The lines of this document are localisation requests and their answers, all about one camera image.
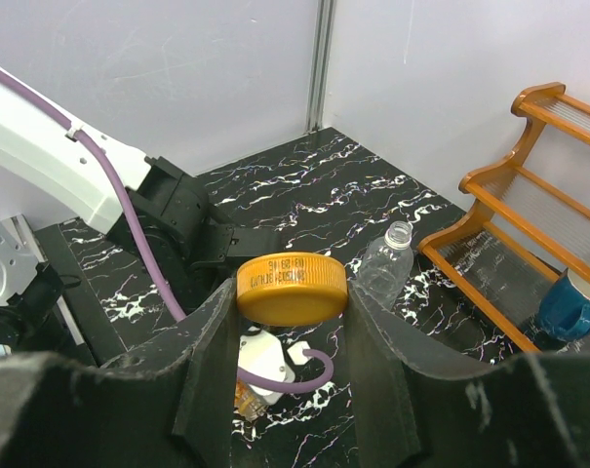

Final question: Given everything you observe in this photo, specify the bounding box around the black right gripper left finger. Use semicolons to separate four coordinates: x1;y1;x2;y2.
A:
0;280;239;467

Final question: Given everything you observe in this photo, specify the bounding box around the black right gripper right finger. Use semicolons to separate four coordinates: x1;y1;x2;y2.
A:
343;282;590;467

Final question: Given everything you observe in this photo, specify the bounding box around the orange juice bottle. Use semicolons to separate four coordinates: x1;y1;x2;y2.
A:
234;379;267;422

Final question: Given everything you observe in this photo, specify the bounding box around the orange bottle cap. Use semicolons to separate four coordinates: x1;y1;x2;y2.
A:
236;252;348;327

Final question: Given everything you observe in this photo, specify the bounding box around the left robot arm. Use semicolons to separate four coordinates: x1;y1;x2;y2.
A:
0;68;283;365

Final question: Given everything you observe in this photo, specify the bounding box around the clear empty plastic bottle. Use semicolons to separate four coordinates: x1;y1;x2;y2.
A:
356;221;413;310

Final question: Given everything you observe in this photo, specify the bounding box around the blue ceramic mug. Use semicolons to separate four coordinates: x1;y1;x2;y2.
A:
536;269;590;341

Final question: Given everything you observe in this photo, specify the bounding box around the orange wooden shelf rack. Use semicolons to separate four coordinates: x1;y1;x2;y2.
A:
418;82;590;353

